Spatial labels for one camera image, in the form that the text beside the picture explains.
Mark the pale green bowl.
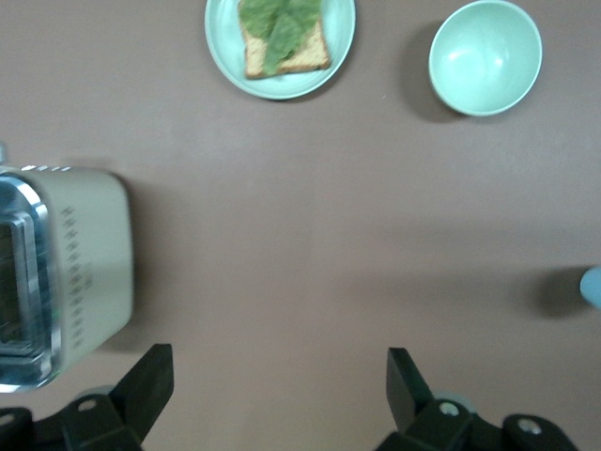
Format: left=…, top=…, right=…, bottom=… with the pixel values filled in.
left=427, top=0, right=545, bottom=117

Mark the brown bread slice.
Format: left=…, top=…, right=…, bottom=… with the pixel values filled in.
left=239, top=0, right=332, bottom=80

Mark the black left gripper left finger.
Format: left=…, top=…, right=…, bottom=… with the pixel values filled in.
left=0, top=344, right=175, bottom=451

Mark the green lettuce leaf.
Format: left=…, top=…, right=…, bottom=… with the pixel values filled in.
left=238, top=0, right=325, bottom=76

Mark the blue cup holding white ball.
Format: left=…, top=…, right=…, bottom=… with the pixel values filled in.
left=579, top=265, right=601, bottom=311

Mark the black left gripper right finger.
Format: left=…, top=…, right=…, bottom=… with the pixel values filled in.
left=375, top=348, right=572, bottom=451

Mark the pale green plate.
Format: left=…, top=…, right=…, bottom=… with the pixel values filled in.
left=204, top=0, right=357, bottom=101

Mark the cream and chrome toaster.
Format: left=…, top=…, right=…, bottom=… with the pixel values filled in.
left=0, top=140, right=135, bottom=394

